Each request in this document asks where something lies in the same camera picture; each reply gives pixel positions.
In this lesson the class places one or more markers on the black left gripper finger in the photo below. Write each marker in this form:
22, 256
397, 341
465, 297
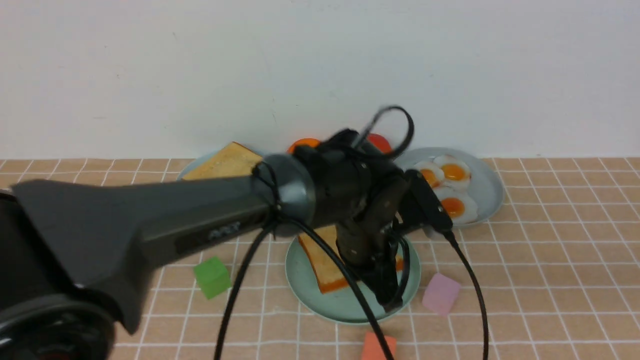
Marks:
387, 282

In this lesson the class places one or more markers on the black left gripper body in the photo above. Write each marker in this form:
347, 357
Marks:
359, 190

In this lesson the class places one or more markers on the toast slice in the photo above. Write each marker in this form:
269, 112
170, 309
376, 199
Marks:
328, 276
227, 162

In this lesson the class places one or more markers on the fried egg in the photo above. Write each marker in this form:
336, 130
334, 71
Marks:
457, 174
432, 173
461, 208

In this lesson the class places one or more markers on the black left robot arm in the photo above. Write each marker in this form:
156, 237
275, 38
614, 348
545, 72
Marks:
76, 259

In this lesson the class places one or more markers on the green centre plate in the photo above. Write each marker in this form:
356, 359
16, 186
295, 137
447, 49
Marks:
340, 304

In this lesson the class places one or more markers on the red yellow apple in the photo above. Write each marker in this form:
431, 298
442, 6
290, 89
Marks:
380, 142

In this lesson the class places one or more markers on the pink cube block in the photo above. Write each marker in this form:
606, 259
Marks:
440, 294

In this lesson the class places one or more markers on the orange fruit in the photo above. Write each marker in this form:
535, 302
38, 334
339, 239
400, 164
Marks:
306, 141

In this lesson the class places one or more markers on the orange cube block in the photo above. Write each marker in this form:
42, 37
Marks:
372, 349

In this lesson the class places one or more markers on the blue plate under eggs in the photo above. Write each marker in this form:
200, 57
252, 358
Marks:
485, 187

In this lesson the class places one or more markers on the green cube block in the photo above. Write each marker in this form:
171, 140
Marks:
212, 277

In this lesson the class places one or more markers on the blue plate under toast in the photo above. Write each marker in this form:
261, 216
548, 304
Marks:
192, 167

